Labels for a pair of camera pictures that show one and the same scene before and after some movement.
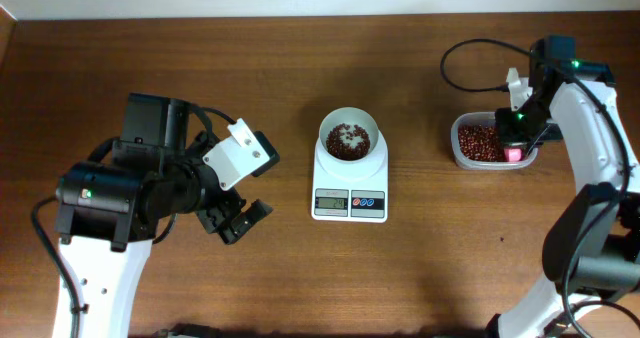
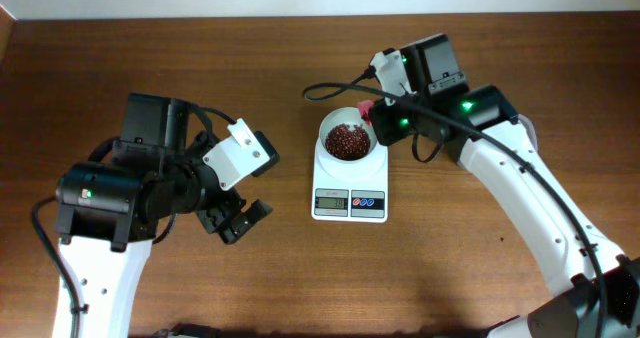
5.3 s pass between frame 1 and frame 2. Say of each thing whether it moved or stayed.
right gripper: moved
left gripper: stayed
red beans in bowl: stayed
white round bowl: stayed
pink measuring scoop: moved
